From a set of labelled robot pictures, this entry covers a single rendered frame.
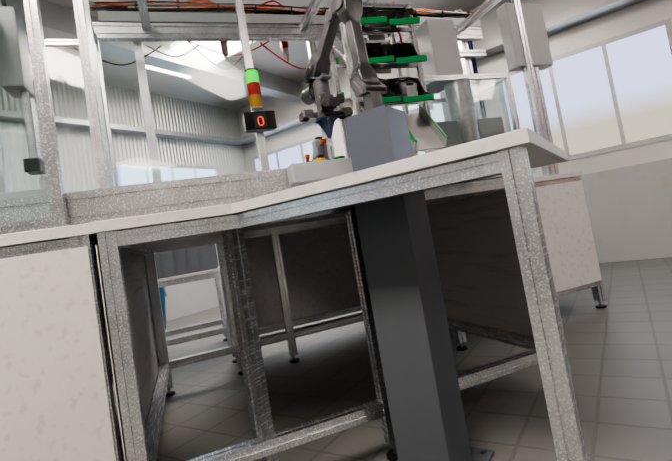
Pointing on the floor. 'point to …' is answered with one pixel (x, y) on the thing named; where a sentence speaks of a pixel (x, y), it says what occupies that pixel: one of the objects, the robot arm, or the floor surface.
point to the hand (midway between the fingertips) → (328, 128)
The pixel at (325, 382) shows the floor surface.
